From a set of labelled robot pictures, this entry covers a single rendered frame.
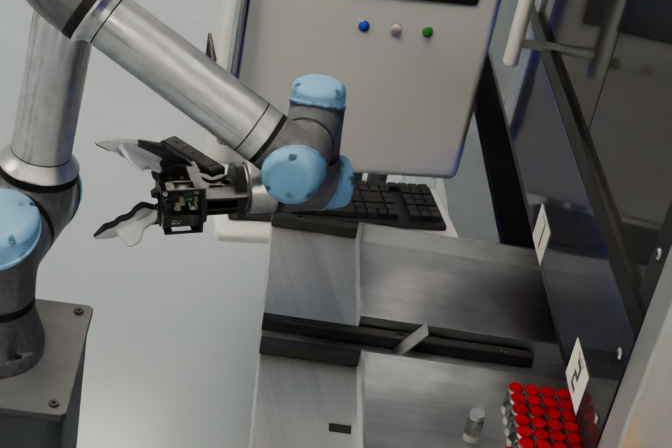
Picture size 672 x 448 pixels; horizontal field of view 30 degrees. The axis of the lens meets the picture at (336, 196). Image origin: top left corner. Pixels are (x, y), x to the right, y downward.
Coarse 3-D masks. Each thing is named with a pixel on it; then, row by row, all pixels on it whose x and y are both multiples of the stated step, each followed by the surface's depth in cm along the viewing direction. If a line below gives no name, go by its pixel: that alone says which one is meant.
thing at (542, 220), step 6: (540, 210) 192; (540, 216) 192; (540, 222) 191; (546, 222) 187; (540, 228) 190; (546, 228) 187; (534, 234) 194; (540, 234) 190; (546, 234) 186; (534, 240) 193; (546, 240) 186; (540, 246) 189; (540, 252) 188; (540, 258) 188; (540, 264) 187
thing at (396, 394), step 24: (360, 360) 174; (384, 360) 175; (408, 360) 175; (432, 360) 175; (360, 384) 170; (384, 384) 174; (408, 384) 175; (432, 384) 176; (456, 384) 177; (480, 384) 177; (504, 384) 177; (528, 384) 177; (552, 384) 177; (360, 408) 166; (384, 408) 170; (408, 408) 171; (432, 408) 172; (456, 408) 172; (480, 408) 173; (360, 432) 162; (384, 432) 166; (408, 432) 166; (432, 432) 167; (456, 432) 168; (504, 432) 170
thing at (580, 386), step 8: (576, 344) 162; (576, 352) 162; (576, 360) 161; (568, 368) 164; (576, 368) 161; (584, 368) 157; (568, 376) 164; (584, 376) 157; (568, 384) 163; (576, 384) 160; (584, 384) 156; (576, 392) 159; (576, 400) 159; (576, 408) 158
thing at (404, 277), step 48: (384, 240) 205; (432, 240) 205; (480, 240) 206; (384, 288) 195; (432, 288) 197; (480, 288) 199; (528, 288) 202; (432, 336) 183; (480, 336) 183; (528, 336) 190
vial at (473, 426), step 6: (468, 420) 166; (474, 420) 165; (480, 420) 165; (468, 426) 166; (474, 426) 165; (480, 426) 165; (468, 432) 166; (474, 432) 165; (480, 432) 166; (468, 438) 166; (474, 438) 166
